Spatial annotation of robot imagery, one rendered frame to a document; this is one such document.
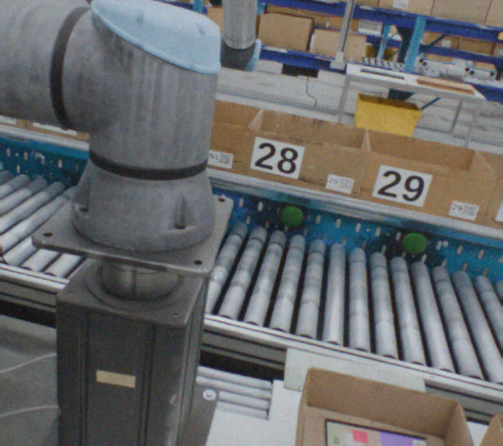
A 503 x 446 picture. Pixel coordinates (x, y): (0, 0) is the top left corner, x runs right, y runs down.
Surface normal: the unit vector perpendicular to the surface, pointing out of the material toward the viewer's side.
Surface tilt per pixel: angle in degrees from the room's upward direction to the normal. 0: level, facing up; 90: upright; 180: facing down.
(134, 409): 90
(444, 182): 91
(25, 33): 54
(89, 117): 118
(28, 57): 74
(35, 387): 0
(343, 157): 90
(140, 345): 90
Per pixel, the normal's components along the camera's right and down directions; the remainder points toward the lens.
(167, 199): 0.47, 0.09
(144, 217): 0.23, 0.09
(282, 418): 0.15, -0.91
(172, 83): 0.44, 0.43
